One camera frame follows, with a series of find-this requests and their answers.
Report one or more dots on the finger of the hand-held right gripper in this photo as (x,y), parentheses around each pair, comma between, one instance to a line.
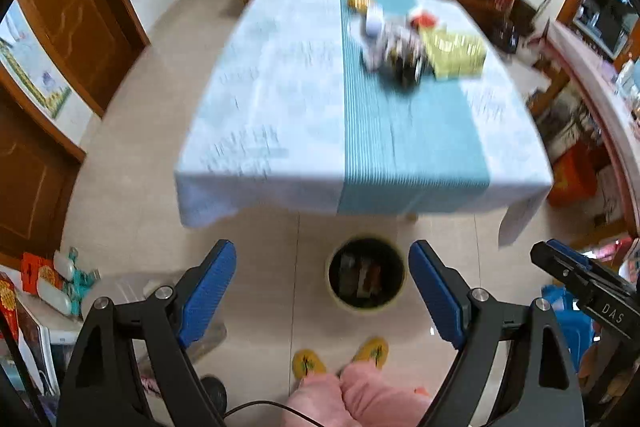
(565,272)
(570,251)

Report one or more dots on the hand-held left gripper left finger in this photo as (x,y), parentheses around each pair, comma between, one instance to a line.
(207,292)

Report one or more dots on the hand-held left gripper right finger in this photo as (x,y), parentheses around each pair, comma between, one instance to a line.
(437,294)

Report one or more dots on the red brown snack bag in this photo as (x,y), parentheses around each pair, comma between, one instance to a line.
(372,279)

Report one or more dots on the round cream-rimmed trash bin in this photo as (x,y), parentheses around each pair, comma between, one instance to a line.
(365,308)

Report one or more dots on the green carton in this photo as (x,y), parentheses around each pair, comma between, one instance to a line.
(348,274)

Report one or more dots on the yellow basket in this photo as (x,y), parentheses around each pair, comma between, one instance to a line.
(455,54)

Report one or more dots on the white wrapper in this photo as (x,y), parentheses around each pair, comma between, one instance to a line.
(372,24)

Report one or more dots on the yellow wrapper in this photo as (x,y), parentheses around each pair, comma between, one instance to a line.
(361,1)

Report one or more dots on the orange bucket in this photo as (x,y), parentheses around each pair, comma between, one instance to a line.
(570,177)

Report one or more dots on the white plastic stool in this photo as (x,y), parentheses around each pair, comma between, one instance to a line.
(125,284)

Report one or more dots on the yellow knitted slipper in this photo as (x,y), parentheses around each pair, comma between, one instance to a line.
(309,364)
(371,351)

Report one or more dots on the black round object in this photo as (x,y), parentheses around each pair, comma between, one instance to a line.
(215,392)

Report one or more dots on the pink patterned cloth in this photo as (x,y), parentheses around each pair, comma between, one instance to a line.
(150,384)

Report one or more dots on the teal packet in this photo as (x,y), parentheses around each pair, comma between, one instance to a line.
(80,282)

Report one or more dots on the pink fleece pants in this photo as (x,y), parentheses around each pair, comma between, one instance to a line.
(360,402)

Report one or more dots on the red gold-print box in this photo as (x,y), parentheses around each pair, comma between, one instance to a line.
(42,274)

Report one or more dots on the pale blue leaf-print tablecloth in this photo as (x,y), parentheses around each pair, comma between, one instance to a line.
(280,107)

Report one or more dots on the brown wooden door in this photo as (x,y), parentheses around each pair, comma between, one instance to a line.
(30,177)
(75,17)

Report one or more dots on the dark pot with white base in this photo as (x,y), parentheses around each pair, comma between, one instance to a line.
(506,36)

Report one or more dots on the children's wall chart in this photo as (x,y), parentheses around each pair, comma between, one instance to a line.
(35,72)

